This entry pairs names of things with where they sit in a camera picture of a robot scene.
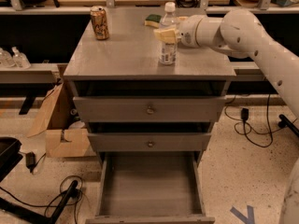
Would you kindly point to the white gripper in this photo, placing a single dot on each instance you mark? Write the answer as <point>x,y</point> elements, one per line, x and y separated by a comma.
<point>188,30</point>

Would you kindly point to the clear plastic water bottle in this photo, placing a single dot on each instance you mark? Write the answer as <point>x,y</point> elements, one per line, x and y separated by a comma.
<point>169,20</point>

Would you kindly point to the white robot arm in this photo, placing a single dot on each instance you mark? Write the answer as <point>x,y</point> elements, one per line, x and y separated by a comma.
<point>240,34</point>

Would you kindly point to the grey wooden drawer cabinet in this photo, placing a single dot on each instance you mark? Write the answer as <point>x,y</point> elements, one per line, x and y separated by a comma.
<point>126,65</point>

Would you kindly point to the grey top drawer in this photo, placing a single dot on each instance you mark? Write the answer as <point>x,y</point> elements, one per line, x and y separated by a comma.
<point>106,109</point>

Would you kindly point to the grey middle drawer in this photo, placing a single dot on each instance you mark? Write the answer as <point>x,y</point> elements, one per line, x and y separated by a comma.
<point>105,142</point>

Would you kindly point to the clear pump bottle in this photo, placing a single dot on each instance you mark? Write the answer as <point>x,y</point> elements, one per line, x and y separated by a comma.
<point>20,59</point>
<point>6,59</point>

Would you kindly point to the grey open bottom drawer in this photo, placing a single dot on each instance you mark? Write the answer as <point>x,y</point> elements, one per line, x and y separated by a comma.
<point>150,188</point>

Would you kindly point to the green yellow sponge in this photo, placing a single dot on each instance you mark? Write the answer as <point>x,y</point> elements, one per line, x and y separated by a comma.
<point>153,20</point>

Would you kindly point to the gold drink can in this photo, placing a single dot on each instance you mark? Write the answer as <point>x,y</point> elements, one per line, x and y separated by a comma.
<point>99,22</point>

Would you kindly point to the brown cardboard box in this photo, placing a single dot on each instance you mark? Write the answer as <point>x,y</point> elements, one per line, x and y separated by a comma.
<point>63,136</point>

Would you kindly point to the small black adapter left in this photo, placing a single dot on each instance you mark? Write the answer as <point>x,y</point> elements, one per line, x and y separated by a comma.
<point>30,161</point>

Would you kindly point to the black bin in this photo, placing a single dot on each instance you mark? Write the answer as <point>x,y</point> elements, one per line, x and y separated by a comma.
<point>9,155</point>

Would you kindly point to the black chair base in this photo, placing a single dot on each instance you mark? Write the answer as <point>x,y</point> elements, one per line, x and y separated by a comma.
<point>58,204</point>

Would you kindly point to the black power adapter with cable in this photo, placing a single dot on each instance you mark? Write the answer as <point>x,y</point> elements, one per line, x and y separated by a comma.
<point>242,125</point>

